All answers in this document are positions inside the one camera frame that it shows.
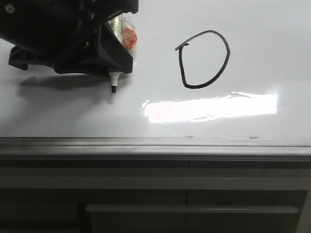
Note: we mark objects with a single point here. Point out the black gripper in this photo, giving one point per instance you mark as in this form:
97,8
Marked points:
69,36

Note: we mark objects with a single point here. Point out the white black whiteboard marker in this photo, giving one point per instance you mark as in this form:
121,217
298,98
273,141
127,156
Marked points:
113,81

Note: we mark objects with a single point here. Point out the red round magnet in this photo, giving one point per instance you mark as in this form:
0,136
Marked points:
129,35

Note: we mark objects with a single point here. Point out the white whiteboard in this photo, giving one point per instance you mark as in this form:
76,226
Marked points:
264,92

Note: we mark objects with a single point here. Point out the grey cabinet with drawers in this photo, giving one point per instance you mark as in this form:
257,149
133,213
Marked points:
155,196

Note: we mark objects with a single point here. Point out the grey aluminium whiteboard frame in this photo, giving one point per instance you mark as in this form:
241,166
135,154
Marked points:
155,148

